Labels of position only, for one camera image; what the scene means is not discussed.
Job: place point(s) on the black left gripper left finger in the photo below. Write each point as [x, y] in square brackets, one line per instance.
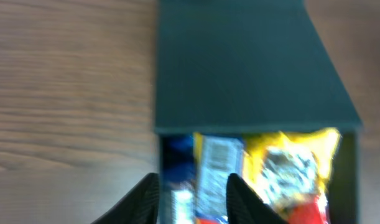
[139, 206]

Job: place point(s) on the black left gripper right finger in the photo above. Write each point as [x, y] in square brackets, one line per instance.
[245, 207]

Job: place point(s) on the yellow seed snack bag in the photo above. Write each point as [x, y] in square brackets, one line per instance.
[284, 169]

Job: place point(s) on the small blue barcode pack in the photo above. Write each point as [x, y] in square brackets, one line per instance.
[220, 156]

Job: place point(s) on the blue Oreo cookie pack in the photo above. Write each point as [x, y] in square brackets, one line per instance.
[177, 175]

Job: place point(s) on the red Hacks candy bag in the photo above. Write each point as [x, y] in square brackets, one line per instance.
[313, 212]

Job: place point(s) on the dark green open box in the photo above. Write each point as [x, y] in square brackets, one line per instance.
[243, 67]

